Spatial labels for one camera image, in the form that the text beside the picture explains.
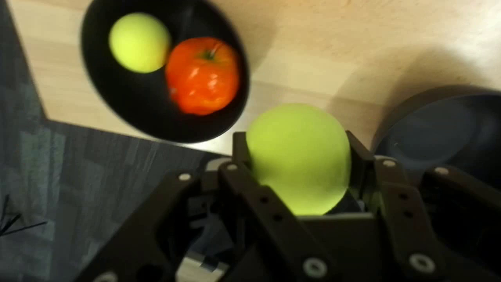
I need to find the red apple toy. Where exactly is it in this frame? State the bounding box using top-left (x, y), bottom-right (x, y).
top-left (165, 37), bottom-right (242, 118)

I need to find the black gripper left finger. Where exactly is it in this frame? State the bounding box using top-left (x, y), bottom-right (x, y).
top-left (77, 132), bottom-right (336, 282)

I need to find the white cabinet with wooden top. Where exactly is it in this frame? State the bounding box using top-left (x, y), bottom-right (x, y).
top-left (7, 0), bottom-right (501, 175)

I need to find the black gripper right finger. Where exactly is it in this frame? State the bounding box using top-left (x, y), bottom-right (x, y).
top-left (347, 131), bottom-right (501, 282)

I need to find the black bowl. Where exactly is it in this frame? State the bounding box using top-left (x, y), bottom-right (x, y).
top-left (372, 85), bottom-right (501, 195)
top-left (81, 0), bottom-right (251, 146)

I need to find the yellow ball toy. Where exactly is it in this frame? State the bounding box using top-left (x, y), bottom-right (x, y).
top-left (109, 13), bottom-right (173, 76)
top-left (247, 103), bottom-right (353, 217)

